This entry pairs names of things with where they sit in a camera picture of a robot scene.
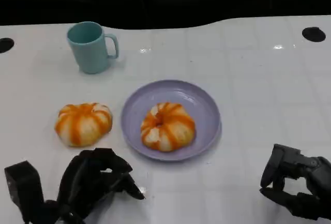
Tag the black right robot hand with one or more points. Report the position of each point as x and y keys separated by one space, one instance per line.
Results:
x=310 y=182

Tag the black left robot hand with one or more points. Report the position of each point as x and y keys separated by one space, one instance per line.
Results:
x=82 y=180

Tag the orange and white toy bread roll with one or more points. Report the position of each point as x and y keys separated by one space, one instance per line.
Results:
x=170 y=131
x=82 y=125

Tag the pale green mug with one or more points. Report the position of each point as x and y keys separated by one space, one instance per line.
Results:
x=89 y=52

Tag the lilac plate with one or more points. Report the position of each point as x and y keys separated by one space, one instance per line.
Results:
x=201 y=105

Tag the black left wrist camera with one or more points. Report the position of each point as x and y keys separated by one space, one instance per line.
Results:
x=23 y=182

